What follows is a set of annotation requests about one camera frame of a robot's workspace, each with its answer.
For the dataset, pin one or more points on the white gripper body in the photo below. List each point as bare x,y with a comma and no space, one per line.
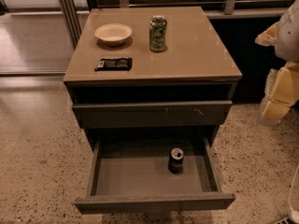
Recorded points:
288,36

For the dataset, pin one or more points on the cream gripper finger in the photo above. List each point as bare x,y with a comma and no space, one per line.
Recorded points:
273,111
268,37

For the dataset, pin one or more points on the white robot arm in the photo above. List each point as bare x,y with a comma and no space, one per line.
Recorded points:
286,48

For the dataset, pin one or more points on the green soda can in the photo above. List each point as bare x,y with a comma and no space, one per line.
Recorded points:
157,32

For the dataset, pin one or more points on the grey drawer cabinet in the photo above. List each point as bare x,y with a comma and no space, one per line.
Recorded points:
194,66

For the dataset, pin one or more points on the closed grey top drawer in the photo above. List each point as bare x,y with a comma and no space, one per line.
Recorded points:
152,114

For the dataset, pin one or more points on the open grey middle drawer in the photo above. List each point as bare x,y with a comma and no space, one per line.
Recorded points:
133,176

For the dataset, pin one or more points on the white paper bowl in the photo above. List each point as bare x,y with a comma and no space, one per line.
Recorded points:
113,34

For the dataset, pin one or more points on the black snack packet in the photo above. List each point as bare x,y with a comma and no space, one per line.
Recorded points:
114,64

